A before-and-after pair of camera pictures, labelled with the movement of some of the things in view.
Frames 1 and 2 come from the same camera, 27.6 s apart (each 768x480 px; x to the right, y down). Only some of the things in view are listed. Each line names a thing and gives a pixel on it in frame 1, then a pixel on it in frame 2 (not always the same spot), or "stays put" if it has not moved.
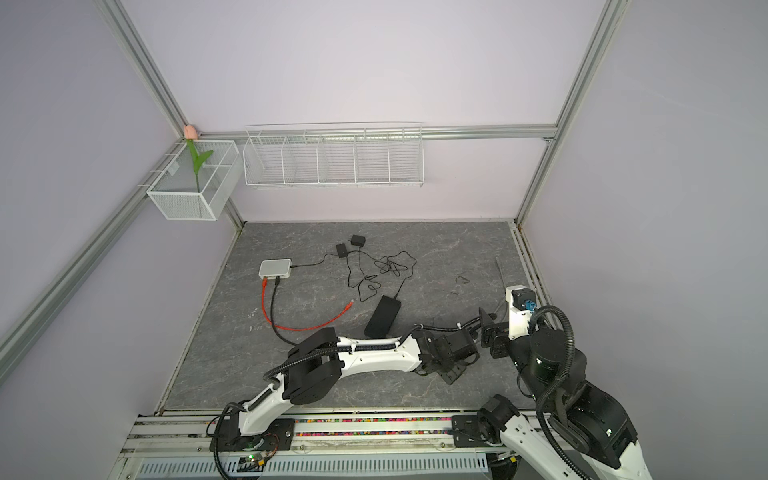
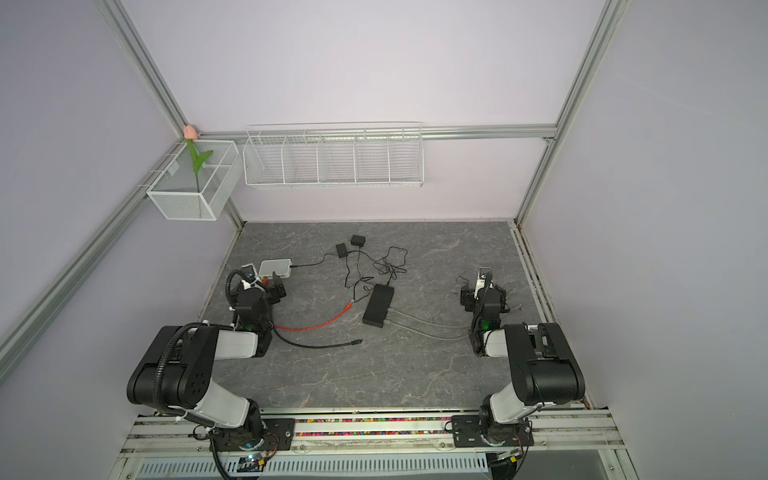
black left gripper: x=452 y=377 to x=277 y=291
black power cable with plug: x=291 y=266 stays put
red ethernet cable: x=264 y=286 stays put
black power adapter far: x=358 y=240 stays put
